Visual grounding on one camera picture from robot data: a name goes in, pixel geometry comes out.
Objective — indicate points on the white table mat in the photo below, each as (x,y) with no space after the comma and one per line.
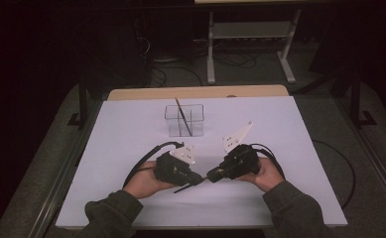
(114,139)

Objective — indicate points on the white metal frame desk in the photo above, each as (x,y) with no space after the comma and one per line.
(250,30)

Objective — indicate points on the clear plastic organizer box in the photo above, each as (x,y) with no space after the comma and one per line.
(197,120)

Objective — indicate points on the person's right hand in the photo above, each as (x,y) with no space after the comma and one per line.
(268,175)

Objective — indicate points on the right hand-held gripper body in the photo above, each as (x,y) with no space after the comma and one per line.
(241,162)

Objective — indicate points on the person's left hand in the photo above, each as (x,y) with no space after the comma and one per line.
(144,181)

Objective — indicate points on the black metal stand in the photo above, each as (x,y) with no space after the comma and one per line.
(356,105)
(83,105)

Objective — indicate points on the light wooden table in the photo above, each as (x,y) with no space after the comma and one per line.
(197,92)

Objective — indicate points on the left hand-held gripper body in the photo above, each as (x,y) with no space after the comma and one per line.
(172,170)

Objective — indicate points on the aluminium frame rail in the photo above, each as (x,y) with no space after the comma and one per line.
(375,158)
(64,168)

